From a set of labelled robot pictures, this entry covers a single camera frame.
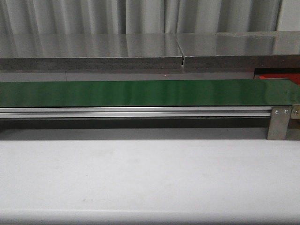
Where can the grey pleated curtain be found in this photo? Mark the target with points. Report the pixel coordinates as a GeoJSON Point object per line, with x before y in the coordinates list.
{"type": "Point", "coordinates": [137, 16]}

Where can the red plastic tray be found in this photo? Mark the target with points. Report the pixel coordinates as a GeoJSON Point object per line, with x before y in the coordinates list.
{"type": "Point", "coordinates": [292, 77]}

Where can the right grey stone slab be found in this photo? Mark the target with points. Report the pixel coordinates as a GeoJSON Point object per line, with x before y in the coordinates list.
{"type": "Point", "coordinates": [273, 49]}

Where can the steel conveyor support bracket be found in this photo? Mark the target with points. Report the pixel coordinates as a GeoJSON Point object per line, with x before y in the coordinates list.
{"type": "Point", "coordinates": [279, 121]}

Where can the aluminium conveyor side rail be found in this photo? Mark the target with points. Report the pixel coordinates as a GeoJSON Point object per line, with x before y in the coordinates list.
{"type": "Point", "coordinates": [134, 112]}

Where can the green conveyor belt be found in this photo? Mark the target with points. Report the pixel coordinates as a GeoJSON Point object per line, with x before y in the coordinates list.
{"type": "Point", "coordinates": [258, 92]}

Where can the steel conveyor end plate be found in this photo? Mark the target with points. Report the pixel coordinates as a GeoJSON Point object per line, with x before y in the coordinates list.
{"type": "Point", "coordinates": [295, 114]}

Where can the grey stone slab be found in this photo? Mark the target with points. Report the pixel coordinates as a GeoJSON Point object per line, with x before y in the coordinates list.
{"type": "Point", "coordinates": [273, 49]}
{"type": "Point", "coordinates": [89, 52]}

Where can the left grey stone slab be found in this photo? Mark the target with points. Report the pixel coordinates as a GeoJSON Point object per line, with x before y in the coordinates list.
{"type": "Point", "coordinates": [89, 52]}

